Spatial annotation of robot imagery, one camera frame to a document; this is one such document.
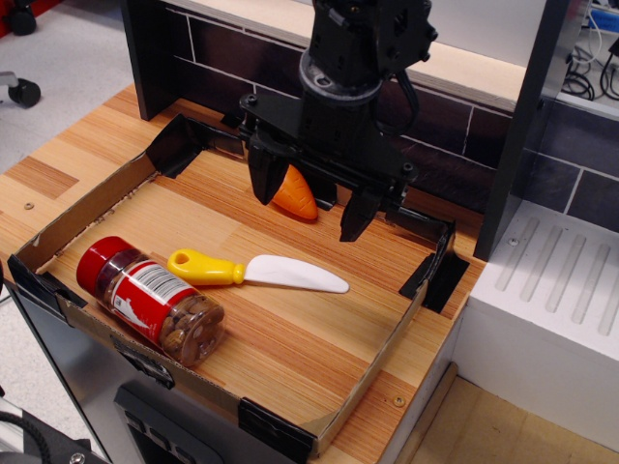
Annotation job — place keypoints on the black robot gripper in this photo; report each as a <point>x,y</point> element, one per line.
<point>333,133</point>

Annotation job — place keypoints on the red-lidded spice jar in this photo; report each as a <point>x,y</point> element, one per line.
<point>185,324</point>

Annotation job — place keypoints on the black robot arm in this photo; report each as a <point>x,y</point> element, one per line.
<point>355,42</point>

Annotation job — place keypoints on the orange toy carrot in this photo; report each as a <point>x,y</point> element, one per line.
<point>295,196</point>

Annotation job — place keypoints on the white ridged drainboard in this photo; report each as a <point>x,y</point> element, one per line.
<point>557,272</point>

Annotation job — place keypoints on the black office chair caster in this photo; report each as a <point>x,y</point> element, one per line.
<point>21,91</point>

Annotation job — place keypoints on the yellow-handled white toy knife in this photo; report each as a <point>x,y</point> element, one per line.
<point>199,269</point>

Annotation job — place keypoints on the dark grey vertical post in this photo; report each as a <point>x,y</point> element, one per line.
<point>550,57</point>

